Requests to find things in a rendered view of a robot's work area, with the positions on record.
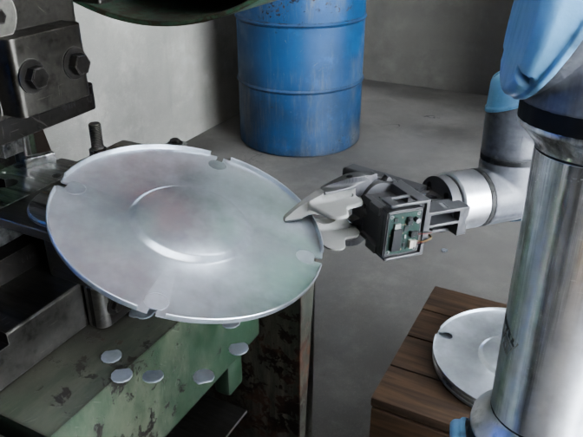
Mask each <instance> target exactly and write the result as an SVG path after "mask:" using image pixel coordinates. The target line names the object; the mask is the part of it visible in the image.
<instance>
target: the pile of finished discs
mask: <svg viewBox="0 0 583 437"><path fill-rule="evenodd" d="M505 313H506V308H480V309H474V310H467V311H464V312H462V313H459V314H457V315H455V316H452V317H451V318H450V319H448V320H447V321H445V322H444V323H443V324H442V325H441V326H440V329H439V330H438V333H437V334H435V336H434V340H433V348H432V359H433V364H434V367H435V370H436V373H437V375H438V376H439V378H440V380H441V381H442V383H443V384H444V386H445V387H446V388H447V389H448V390H449V391H450V392H451V393H452V394H453V395H454V396H455V397H457V398H458V399H459V400H460V401H462V402H463V403H465V404H466V405H468V406H470V407H473V405H474V402H475V401H476V399H477V398H478V397H479V396H480V395H482V394H483V393H485V392H487V391H488V390H490V389H492V388H493V385H494V379H495V370H496V364H497V359H498V355H499V349H500V344H501V334H502V329H503V324H504V319H505Z"/></svg>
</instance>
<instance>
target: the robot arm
mask: <svg viewBox="0 0 583 437"><path fill-rule="evenodd" d="M503 49H504V50H503V54H502V58H501V68H500V71H499V72H497V73H495V74H494V75H493V77H492V79H491V82H490V86H489V91H488V100H487V104H486V105H485V109H484V110H485V111H486V113H485V121H484V127H483V134H482V141H481V153H480V159H479V166H478V167H477V168H471V169H464V170H458V171H451V172H446V173H440V174H439V175H434V176H429V177H428V178H427V179H426V180H425V181H424V182H423V183H422V184H420V183H417V182H414V181H411V180H408V179H403V178H400V177H397V176H394V175H391V174H388V173H383V172H380V171H377V170H374V169H371V168H368V167H365V166H359V165H357V164H350V165H348V166H346V167H344V169H343V175H342V176H340V177H338V178H336V179H334V180H332V181H331V182H329V183H327V184H325V185H323V186H321V187H320V189H318V190H316V191H315V192H313V193H311V194H310V195H308V196H307V197H305V198H304V199H302V200H301V201H300V202H299V203H297V204H296V205H295V206H294V207H293V208H292V209H291V210H290V211H289V212H288V213H286V214H285V216H284V217H283V219H284V221H285V222H289V221H294V220H300V219H303V218H304V217H305V216H307V215H310V214H317V215H318V214H320V215H323V216H325V217H326V218H315V219H316V221H317V223H318V227H319V229H320V231H321V234H322V237H323V241H324V247H325V248H326V249H328V250H331V251H341V250H343V249H344V248H345V246H354V245H359V244H361V243H362V242H363V241H364V240H365V246H366V247H367V248H368V249H370V250H371V251H372V252H373V253H376V254H377V255H378V256H379V257H380V258H381V259H382V260H383V261H384V262H386V261H390V260H395V259H399V258H407V257H412V256H416V255H422V254H423V245H424V243H426V242H428V241H430V240H431V238H432V236H431V235H430V233H435V232H448V231H450V232H452V233H454V234H455V235H456V236H457V235H462V234H465V232H466V229H469V228H475V227H480V226H484V225H493V224H499V223H503V222H508V221H511V222H515V221H520V220H521V227H520V232H519V237H518V243H517V247H516V253H515V258H514V268H513V273H512V278H511V284H510V288H509V293H508V302H507V308H506V313H505V319H504V324H503V329H502V334H501V344H500V349H499V355H498V359H497V364H496V370H495V379H494V385H493V388H492V389H490V390H488V391H487V392H485V393H483V394H482V395H480V396H479V397H478V398H477V399H476V401H475V402H474V405H473V407H472V409H471V412H470V417H469V418H467V417H462V418H461V419H453V420H452V421H451V422H450V424H449V437H583V0H514V3H513V6H512V9H511V13H510V16H509V19H508V26H507V30H506V35H505V38H504V43H503ZM350 209H352V214H351V215H350V216H349V213H348V210H350ZM347 218H348V219H347ZM348 220H349V221H350V223H349V221H348ZM420 235H421V240H419V236H420ZM428 235H429V236H430V238H429V239H428ZM418 241H419V242H418ZM418 243H420V244H418ZM417 246H418V247H417ZM407 252H408V253H407ZM403 253H406V254H403ZM398 254H401V255H398ZM394 255H396V256H394Z"/></svg>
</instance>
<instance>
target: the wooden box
mask: <svg viewBox="0 0 583 437"><path fill-rule="evenodd" d="M480 308H507V305H506V304H504V303H498V302H495V301H491V300H487V299H484V298H480V297H475V296H471V295H468V294H464V293H461V292H457V291H454V290H448V289H444V288H441V287H437V286H435V288H434V289H433V290H432V292H431V294H430V295H429V298H428V300H427V301H426V303H425V304H424V306H423V309H422V310H421V312H420V313H419V315H418V317H417V319H416V320H415V322H414V324H413V325H412V327H411V329H410V331H409V333H408V335H407V336H406V337H405V339H404V341H403V343H402V345H401V347H400V349H399V350H398V351H397V353H396V355H395V357H394V359H393V360H392V362H391V364H390V366H389V367H388V369H387V371H386V372H385V374H384V376H383V378H382V380H381V381H380V383H379V384H378V386H377V389H376V390H375V392H374V394H373V395H372V396H371V402H370V405H371V406H372V408H371V413H370V436H369V437H449V424H450V422H451V421H452V420H453V419H461V418H462V417H467V418H469V417H470V412H471V409H472V408H471V407H470V406H468V405H466V404H465V403H463V402H462V401H460V400H459V399H458V398H457V397H455V396H454V395H453V394H452V393H451V392H450V391H449V390H448V389H447V388H446V387H445V386H444V384H443V383H442V381H441V380H440V378H439V376H438V375H437V373H436V370H435V367H434V364H433V359H432V348H433V340H434V336H435V334H437V333H438V330H439V329H440V326H441V325H442V324H443V323H444V322H445V321H447V320H448V319H450V318H451V317H452V316H455V315H457V314H459V313H462V312H464V311H467V310H474V309H480Z"/></svg>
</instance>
